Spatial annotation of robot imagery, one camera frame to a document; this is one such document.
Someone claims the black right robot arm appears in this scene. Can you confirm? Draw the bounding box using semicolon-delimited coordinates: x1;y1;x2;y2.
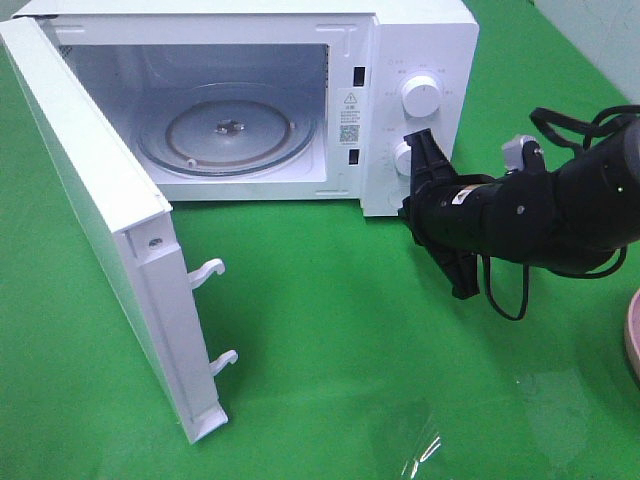
402;122;639;299

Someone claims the white microwave knob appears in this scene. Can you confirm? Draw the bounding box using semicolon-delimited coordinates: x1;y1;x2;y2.
400;73;443;118
394;141;411;177

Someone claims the round white door release button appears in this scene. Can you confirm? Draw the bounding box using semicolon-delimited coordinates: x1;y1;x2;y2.
388;188;409;210

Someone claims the upper white microwave knob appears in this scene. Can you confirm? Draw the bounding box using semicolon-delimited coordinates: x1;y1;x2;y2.
400;73;443;118

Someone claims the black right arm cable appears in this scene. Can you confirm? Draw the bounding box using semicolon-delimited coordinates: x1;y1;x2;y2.
482;104;640;321

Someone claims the lower white microwave knob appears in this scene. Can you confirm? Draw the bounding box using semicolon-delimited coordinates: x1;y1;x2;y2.
394;141;411;177

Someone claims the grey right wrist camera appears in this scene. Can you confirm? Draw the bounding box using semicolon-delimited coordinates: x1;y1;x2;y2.
501;135;544;174

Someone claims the pink round plate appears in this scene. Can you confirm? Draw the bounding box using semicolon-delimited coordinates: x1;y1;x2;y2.
623;290;640;385

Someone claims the white microwave oven body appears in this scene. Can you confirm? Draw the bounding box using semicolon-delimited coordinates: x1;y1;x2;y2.
7;1;479;216

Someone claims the white microwave door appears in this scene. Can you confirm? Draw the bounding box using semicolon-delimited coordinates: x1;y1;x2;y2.
1;17;238;443

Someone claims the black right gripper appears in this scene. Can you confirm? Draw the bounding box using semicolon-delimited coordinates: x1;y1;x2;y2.
398;128;494;300

